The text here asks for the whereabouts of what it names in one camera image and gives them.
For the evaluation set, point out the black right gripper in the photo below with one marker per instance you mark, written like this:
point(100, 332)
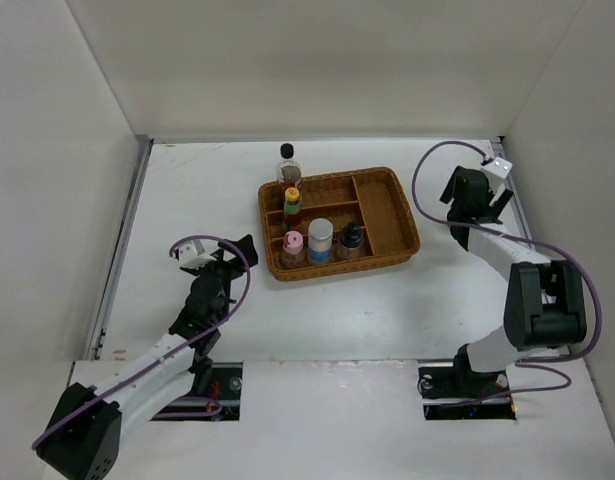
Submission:
point(499, 205)

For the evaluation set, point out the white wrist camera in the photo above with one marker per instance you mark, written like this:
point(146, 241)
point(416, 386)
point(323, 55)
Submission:
point(191, 254)
point(496, 170)

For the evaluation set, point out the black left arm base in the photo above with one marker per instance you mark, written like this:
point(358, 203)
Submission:
point(215, 396)

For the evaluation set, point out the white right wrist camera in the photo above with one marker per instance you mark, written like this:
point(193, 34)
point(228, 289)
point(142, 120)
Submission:
point(496, 170)

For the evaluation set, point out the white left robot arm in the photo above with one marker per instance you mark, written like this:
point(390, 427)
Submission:
point(83, 437)

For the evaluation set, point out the brown wicker divided tray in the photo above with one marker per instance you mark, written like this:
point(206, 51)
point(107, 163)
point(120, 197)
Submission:
point(373, 198)

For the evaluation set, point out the tall black-capped sauce bottle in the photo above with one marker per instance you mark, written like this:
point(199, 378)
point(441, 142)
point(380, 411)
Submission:
point(288, 170)

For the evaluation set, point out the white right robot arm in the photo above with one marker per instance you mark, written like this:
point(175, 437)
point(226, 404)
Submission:
point(544, 304)

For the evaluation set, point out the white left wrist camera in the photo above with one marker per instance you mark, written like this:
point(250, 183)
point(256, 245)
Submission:
point(191, 254)

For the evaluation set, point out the white blue-band salt canister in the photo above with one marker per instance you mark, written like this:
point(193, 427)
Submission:
point(320, 238)

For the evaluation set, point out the pink-capped spice jar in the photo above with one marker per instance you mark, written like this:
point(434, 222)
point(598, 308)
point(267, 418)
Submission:
point(292, 255)

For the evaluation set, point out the yellow-capped red sauce bottle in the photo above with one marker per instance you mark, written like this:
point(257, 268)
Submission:
point(292, 209)

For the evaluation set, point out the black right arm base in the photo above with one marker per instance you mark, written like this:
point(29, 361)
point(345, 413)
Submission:
point(446, 398)

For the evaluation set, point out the small black-capped dark bottle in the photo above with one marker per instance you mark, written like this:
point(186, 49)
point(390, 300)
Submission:
point(350, 242)

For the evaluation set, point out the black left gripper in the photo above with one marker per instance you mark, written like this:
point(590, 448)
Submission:
point(233, 268)

